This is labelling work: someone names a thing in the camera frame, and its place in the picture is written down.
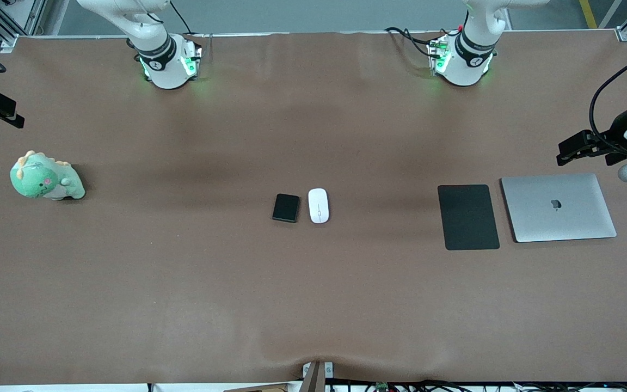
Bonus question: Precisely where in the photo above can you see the black right arm base cable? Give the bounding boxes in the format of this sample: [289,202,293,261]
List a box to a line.
[168,0,192,35]

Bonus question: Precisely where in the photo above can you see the camera stand bracket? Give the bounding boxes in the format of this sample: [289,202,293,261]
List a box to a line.
[302,360,334,392]

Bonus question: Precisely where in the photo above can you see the black left arm base cables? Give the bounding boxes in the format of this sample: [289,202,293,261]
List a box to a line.
[384,27,435,58]

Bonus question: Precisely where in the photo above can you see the white computer mouse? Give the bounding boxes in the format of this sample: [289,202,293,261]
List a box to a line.
[308,188,330,224]

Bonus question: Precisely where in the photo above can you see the brown table cover mat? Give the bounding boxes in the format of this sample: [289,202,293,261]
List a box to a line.
[0,30,627,384]

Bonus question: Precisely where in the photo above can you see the silver closed laptop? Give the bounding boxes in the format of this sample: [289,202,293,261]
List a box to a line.
[500,173,617,243]

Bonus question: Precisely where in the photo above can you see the green dinosaur plush toy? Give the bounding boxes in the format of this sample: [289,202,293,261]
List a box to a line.
[10,150,86,201]

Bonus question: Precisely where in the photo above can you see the black phone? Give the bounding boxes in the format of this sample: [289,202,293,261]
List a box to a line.
[272,193,300,223]

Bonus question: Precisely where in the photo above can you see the black mouse pad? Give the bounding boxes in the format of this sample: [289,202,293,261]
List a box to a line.
[437,185,500,251]

